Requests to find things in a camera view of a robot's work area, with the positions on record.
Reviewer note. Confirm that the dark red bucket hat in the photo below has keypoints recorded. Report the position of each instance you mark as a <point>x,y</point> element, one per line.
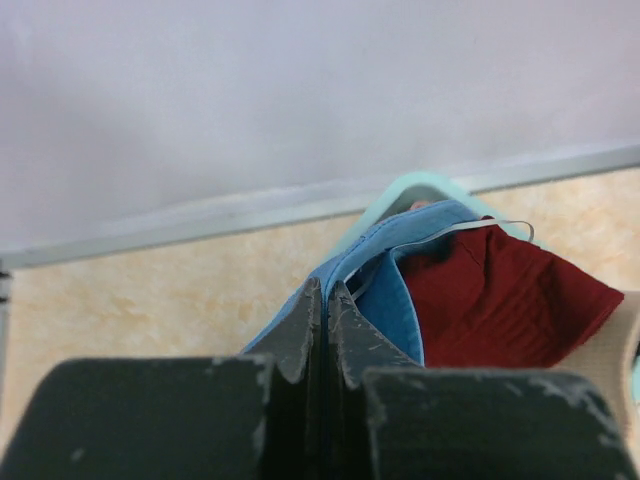
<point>486,299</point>

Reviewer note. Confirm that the light teal plastic bin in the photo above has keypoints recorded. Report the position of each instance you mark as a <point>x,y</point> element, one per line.
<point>406,190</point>

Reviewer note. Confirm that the beige bucket hat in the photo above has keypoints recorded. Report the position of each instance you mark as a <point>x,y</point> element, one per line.
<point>606,360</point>

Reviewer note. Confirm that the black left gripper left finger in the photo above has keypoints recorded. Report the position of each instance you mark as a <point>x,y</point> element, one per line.
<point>220,417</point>

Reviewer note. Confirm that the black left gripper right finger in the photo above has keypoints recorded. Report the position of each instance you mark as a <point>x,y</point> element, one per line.
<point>400,420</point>

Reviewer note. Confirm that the blue bucket hat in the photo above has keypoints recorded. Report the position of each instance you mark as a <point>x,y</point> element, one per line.
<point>386,302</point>

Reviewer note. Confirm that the pink bucket hat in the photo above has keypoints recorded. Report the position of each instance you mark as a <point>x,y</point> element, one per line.
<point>419,204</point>

